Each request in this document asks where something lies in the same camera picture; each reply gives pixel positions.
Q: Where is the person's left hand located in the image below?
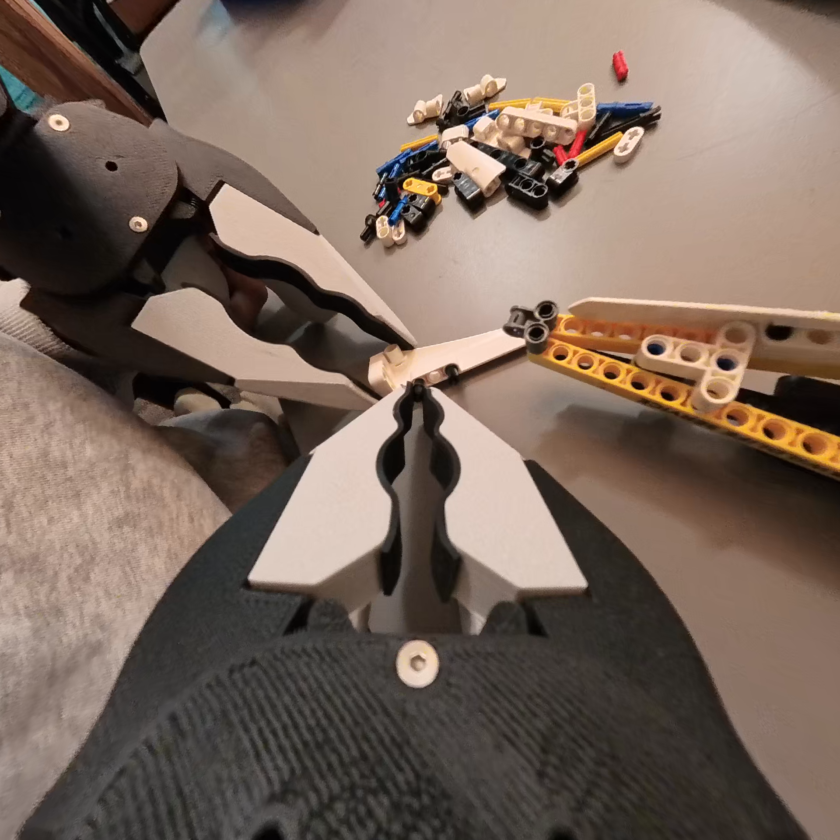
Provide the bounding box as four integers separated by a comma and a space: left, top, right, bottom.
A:
223, 269, 271, 332

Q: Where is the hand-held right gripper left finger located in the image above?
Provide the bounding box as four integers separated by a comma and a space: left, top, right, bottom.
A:
246, 385, 417, 630

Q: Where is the yellow white lego helicopter model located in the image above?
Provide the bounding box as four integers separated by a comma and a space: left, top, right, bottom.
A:
502, 297, 840, 478

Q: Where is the white lego wing panel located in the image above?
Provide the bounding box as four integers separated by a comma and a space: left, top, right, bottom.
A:
367, 327, 530, 396

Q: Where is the brown wooden cabinet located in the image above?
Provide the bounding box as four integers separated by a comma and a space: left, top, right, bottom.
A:
0, 0, 153, 127

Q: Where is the pile of loose lego pieces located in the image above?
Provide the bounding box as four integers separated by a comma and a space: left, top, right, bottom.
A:
358, 73, 662, 249

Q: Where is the person's left forearm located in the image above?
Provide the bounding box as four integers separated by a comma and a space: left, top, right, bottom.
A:
0, 279, 73, 355

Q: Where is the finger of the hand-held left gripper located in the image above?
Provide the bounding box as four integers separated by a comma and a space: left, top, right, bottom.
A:
207, 181, 419, 349
130, 289, 383, 413

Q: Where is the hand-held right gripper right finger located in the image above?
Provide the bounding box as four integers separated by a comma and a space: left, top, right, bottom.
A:
420, 385, 589, 636

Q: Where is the person's grey clothing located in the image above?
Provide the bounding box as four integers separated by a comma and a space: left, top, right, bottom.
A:
0, 328, 290, 828

